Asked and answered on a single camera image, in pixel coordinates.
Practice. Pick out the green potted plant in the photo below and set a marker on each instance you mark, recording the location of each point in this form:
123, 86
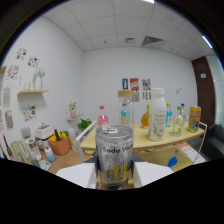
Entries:
84, 125

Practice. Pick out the red wall poster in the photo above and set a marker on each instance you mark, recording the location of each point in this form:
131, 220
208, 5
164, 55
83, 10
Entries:
134, 84

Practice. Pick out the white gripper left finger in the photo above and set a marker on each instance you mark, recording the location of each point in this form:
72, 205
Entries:
80, 175

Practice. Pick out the small blue white bottle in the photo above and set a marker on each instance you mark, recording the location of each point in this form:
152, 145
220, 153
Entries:
50, 155

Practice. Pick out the white two-tier wooden rack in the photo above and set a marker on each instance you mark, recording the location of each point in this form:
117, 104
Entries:
143, 138

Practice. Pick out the ceiling air vent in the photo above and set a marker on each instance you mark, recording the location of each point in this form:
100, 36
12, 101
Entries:
151, 40

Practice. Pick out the orange storage basket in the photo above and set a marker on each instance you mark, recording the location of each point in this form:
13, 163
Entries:
60, 144

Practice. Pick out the white toaster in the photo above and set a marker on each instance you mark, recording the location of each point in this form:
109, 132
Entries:
43, 132

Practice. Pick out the brown door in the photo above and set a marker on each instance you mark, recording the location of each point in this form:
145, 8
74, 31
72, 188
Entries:
203, 90

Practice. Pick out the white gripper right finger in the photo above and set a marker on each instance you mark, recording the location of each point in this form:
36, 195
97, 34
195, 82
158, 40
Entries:
150, 173

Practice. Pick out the yellow printed can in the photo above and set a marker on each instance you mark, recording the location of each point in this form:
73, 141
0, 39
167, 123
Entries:
194, 119

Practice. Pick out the amber liquid bottle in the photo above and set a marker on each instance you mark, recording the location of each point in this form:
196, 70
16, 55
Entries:
145, 118

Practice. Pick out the pink liquid bottle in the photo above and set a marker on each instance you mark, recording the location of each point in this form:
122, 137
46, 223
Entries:
102, 119

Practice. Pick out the slim blue bottle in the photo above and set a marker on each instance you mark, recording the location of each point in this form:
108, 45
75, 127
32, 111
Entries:
169, 116

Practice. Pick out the small teal bottle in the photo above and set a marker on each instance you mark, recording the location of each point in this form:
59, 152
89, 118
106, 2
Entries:
125, 116

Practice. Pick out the clear bottle green cap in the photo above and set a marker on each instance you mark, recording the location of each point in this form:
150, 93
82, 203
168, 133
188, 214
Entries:
178, 123

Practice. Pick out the small clear bottle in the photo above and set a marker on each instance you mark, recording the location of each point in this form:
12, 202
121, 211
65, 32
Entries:
183, 111

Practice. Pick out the wooden wall shelf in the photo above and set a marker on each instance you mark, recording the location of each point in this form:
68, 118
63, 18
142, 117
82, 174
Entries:
31, 91

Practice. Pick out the silver soda water can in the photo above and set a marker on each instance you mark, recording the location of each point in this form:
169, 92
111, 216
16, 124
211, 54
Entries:
114, 156

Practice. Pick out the large white bottle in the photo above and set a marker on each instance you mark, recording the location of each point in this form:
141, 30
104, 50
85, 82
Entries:
157, 116

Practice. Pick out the glass jar cork lid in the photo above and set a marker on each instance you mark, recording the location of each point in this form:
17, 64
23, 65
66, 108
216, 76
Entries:
125, 100

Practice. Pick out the blue wall poster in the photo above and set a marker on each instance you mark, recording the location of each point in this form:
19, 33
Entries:
125, 83

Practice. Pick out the black chair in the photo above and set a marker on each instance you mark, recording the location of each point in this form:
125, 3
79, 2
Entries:
215, 143

